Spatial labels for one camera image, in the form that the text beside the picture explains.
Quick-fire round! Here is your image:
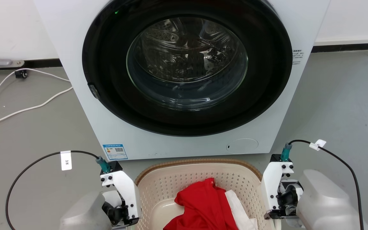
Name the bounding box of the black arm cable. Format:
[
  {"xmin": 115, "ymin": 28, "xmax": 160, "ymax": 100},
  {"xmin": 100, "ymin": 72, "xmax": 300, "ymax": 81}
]
[
  {"xmin": 281, "ymin": 139, "xmax": 364, "ymax": 230},
  {"xmin": 6, "ymin": 150, "xmax": 111, "ymax": 230}
]

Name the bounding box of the round black washer door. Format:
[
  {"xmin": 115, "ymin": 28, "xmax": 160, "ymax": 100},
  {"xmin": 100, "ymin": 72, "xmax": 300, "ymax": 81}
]
[{"xmin": 82, "ymin": 0, "xmax": 293, "ymax": 137}]

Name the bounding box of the blue energy label sticker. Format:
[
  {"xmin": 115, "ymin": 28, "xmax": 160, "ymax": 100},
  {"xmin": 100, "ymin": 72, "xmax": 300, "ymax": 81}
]
[{"xmin": 103, "ymin": 144, "xmax": 129, "ymax": 161}]

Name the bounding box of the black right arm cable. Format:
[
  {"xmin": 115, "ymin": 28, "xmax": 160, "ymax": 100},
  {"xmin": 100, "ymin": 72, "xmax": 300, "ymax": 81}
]
[{"xmin": 281, "ymin": 139, "xmax": 364, "ymax": 230}]

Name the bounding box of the white garment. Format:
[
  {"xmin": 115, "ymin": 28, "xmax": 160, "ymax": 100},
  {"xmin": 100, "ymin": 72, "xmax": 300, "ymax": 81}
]
[{"xmin": 225, "ymin": 190, "xmax": 258, "ymax": 230}]

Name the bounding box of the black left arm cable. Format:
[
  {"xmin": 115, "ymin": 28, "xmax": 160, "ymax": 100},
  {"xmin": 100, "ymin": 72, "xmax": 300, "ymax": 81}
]
[{"xmin": 6, "ymin": 150, "xmax": 111, "ymax": 230}]

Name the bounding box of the white cable tag with print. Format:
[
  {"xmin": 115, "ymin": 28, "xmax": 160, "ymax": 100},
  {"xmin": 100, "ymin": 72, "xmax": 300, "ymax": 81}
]
[{"xmin": 60, "ymin": 150, "xmax": 73, "ymax": 171}]

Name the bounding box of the white text sticker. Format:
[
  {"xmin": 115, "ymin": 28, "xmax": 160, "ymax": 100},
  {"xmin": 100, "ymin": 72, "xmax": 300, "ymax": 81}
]
[{"xmin": 292, "ymin": 49, "xmax": 304, "ymax": 66}]

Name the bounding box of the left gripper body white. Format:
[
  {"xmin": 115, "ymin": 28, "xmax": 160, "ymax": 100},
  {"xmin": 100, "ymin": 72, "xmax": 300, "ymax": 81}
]
[{"xmin": 100, "ymin": 170, "xmax": 141, "ymax": 228}]

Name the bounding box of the white front-load washing machine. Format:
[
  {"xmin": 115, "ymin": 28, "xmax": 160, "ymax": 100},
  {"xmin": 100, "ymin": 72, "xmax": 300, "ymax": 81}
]
[{"xmin": 33, "ymin": 0, "xmax": 331, "ymax": 161}]

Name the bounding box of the red garment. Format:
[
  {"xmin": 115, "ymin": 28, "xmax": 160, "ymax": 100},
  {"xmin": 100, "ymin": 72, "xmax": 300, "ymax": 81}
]
[{"xmin": 163, "ymin": 178, "xmax": 239, "ymax": 230}]

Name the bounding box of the round white filter cover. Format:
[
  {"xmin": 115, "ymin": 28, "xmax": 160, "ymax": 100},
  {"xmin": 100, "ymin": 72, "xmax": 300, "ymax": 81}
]
[{"xmin": 226, "ymin": 138, "xmax": 259, "ymax": 155}]

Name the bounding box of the steel washer drum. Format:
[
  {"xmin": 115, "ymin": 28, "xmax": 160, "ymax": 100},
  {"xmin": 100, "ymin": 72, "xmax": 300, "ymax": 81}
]
[{"xmin": 127, "ymin": 17, "xmax": 248, "ymax": 111}]

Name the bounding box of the beige perforated laundry basket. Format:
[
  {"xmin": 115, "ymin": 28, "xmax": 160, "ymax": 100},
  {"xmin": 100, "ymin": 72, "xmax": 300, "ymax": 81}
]
[{"xmin": 134, "ymin": 159, "xmax": 282, "ymax": 230}]

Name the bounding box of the small white cable tag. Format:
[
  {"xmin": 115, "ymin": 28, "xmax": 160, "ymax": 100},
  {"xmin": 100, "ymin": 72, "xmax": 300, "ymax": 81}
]
[{"xmin": 309, "ymin": 139, "xmax": 327, "ymax": 151}]

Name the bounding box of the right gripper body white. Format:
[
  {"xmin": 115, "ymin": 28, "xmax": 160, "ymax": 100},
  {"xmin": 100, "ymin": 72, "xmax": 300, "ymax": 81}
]
[{"xmin": 261, "ymin": 161, "xmax": 304, "ymax": 220}]

